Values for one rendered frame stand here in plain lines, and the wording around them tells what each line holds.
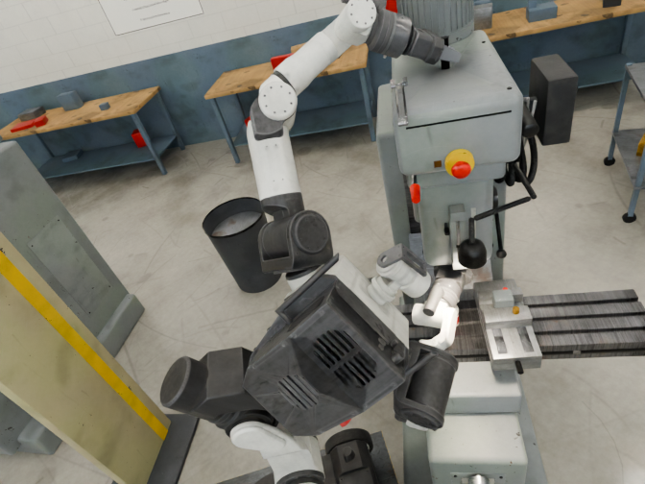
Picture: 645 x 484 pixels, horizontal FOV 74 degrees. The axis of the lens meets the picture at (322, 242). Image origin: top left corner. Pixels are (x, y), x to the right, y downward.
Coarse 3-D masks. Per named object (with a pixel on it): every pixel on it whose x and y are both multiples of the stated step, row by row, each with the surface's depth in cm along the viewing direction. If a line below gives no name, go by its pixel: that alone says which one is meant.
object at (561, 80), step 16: (544, 64) 130; (560, 64) 127; (544, 80) 124; (560, 80) 121; (576, 80) 120; (544, 96) 126; (560, 96) 123; (544, 112) 128; (560, 112) 126; (544, 128) 130; (560, 128) 129; (544, 144) 133
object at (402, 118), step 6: (396, 84) 100; (402, 84) 99; (396, 90) 97; (402, 90) 96; (396, 96) 94; (402, 96) 93; (396, 102) 92; (402, 102) 91; (396, 108) 90; (402, 108) 89; (402, 114) 87; (402, 120) 85
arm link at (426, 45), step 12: (396, 24) 93; (408, 24) 93; (396, 36) 93; (408, 36) 94; (420, 36) 94; (432, 36) 95; (396, 48) 95; (408, 48) 96; (420, 48) 95; (432, 48) 94; (432, 60) 96
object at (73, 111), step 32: (480, 0) 438; (576, 0) 426; (608, 0) 387; (640, 0) 385; (512, 32) 400; (352, 64) 435; (576, 64) 464; (608, 64) 447; (64, 96) 548; (128, 96) 547; (160, 96) 557; (32, 128) 538; (224, 128) 499; (320, 128) 494; (64, 160) 603; (96, 160) 583; (128, 160) 556; (160, 160) 542
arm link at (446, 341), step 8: (448, 312) 124; (456, 312) 127; (448, 320) 123; (456, 320) 127; (448, 328) 122; (440, 336) 122; (448, 336) 122; (432, 344) 123; (440, 344) 122; (448, 344) 123
